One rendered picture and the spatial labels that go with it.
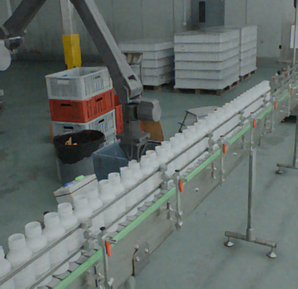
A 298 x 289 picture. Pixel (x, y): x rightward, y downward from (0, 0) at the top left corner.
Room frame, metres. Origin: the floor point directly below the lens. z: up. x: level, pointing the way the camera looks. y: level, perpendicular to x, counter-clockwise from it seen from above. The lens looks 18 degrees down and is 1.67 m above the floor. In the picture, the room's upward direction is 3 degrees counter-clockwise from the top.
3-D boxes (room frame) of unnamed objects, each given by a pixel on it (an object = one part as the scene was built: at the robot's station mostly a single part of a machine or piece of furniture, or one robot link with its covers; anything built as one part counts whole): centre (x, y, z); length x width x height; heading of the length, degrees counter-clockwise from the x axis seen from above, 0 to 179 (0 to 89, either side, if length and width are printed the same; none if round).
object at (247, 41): (10.00, -2.03, 0.59); 1.25 x 1.03 x 1.17; 150
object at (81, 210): (1.06, 0.20, 1.08); 0.06 x 0.06 x 0.17
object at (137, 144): (1.32, 0.05, 1.22); 0.07 x 0.07 x 0.09; 59
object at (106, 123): (4.09, 0.65, 0.55); 0.61 x 0.41 x 0.22; 156
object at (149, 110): (1.30, 0.02, 1.38); 0.12 x 0.09 x 0.12; 60
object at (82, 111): (4.10, 0.65, 0.78); 0.61 x 0.41 x 0.22; 156
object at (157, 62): (9.39, -0.15, 0.50); 1.23 x 1.05 x 1.00; 147
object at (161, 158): (1.47, -0.04, 1.08); 0.06 x 0.06 x 0.17
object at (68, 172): (3.41, 0.61, 0.32); 0.45 x 0.45 x 0.64
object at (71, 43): (11.63, 2.01, 0.55); 0.40 x 0.40 x 1.10; 59
